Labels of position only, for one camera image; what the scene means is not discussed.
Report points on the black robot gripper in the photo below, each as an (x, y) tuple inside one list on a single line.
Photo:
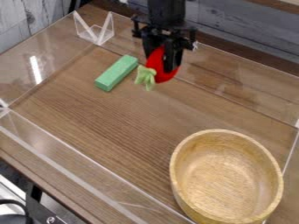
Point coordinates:
[(163, 27)]

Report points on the red plush strawberry toy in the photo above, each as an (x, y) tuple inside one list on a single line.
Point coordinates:
[(151, 74)]

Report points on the green rectangular block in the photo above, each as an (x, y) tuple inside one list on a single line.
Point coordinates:
[(118, 71)]

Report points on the light wooden bowl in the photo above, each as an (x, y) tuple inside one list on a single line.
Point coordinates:
[(226, 178)]

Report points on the clear acrylic enclosure wall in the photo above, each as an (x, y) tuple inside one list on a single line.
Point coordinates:
[(95, 148)]

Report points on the black metal table mount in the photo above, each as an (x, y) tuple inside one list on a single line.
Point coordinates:
[(46, 209)]

